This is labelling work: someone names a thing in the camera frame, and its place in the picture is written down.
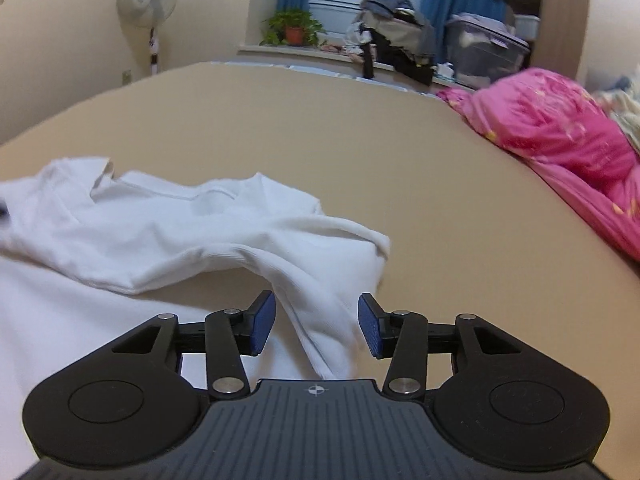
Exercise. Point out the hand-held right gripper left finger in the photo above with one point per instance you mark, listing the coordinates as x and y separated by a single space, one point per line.
262 322

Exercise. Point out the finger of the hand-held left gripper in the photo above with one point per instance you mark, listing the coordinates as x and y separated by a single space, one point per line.
2 211

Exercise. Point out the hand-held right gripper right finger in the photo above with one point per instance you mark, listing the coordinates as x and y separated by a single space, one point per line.
371 325

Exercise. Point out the white shirt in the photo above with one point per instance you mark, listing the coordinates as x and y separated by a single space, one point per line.
150 235

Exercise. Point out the pile of dark clothes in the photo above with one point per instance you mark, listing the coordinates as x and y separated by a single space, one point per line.
395 30

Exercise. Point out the beige bed mattress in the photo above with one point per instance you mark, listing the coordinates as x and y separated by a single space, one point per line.
450 185

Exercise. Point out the tissue box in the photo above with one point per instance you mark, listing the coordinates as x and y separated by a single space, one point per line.
445 71

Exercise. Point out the pink floral quilt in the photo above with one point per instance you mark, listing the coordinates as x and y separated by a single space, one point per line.
550 130

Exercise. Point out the white windowsill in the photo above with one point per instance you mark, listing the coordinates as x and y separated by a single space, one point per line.
300 52

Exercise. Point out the small pink cloth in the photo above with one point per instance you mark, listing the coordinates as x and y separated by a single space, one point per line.
334 49

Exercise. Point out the potted green plant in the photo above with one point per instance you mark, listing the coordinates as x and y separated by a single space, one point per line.
295 34

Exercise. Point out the clear plastic storage bin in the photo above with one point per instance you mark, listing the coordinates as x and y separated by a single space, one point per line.
480 55

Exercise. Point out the white floral quilt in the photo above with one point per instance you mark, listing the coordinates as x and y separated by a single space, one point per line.
627 112

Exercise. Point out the white plastic shelf bin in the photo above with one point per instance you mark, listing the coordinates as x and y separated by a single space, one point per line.
527 27

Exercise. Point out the dark blue cloth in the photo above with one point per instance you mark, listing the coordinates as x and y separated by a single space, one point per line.
615 84

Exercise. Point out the wooden shelf unit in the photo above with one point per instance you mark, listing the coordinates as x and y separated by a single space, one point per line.
562 20

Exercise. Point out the low wall socket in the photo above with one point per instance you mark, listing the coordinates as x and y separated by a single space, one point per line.
127 77

